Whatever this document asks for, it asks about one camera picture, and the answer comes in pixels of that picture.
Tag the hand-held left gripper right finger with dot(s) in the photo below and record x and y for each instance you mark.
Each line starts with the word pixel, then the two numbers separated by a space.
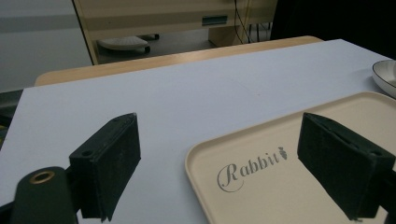
pixel 339 168

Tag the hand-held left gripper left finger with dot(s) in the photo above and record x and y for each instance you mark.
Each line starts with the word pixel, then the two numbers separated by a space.
pixel 106 161

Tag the beige plastic tray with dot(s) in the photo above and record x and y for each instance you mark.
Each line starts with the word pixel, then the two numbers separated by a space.
pixel 280 193

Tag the white bowl with dark rim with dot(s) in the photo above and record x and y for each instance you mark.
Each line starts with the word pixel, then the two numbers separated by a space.
pixel 386 76

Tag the light wooden table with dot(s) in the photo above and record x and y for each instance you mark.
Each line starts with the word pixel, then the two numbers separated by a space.
pixel 149 63

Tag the white office chair base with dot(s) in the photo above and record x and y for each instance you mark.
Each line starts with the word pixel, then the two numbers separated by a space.
pixel 124 43

